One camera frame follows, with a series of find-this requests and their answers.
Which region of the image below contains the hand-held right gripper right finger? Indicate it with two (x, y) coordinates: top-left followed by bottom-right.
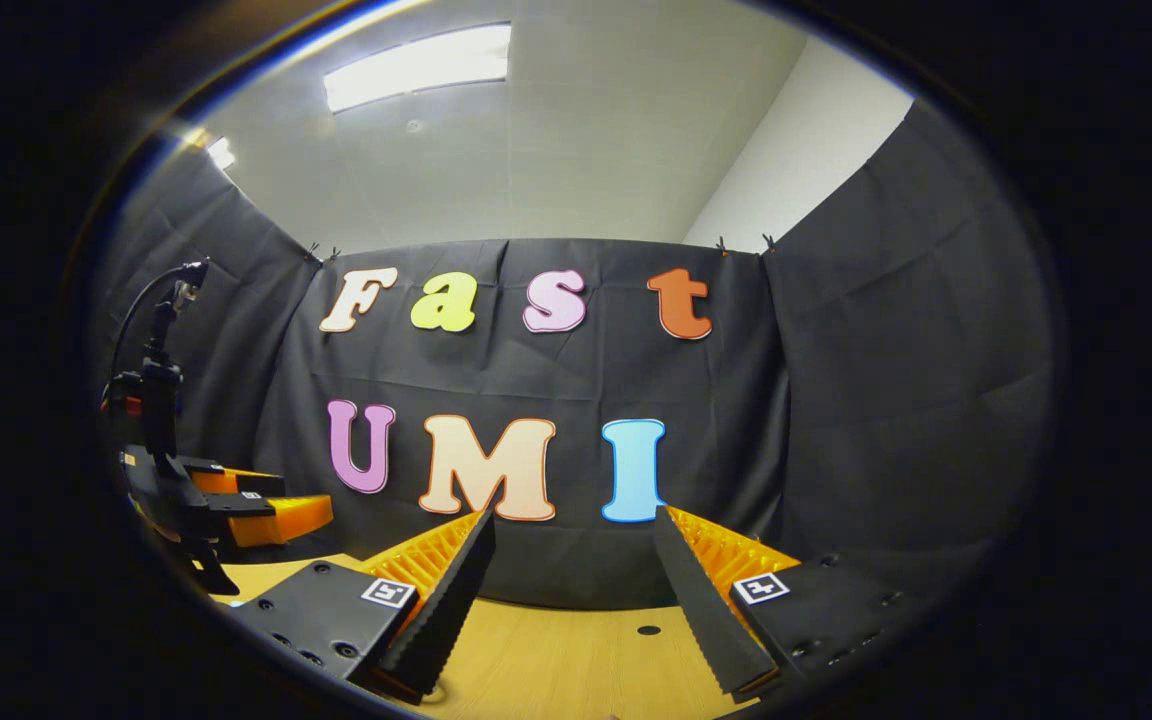
(653, 505), (912, 701)

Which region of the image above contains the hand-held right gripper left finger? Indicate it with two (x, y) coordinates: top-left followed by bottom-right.
(236, 505), (499, 706)

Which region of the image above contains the black cable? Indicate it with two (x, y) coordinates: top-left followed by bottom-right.
(109, 262), (209, 386)

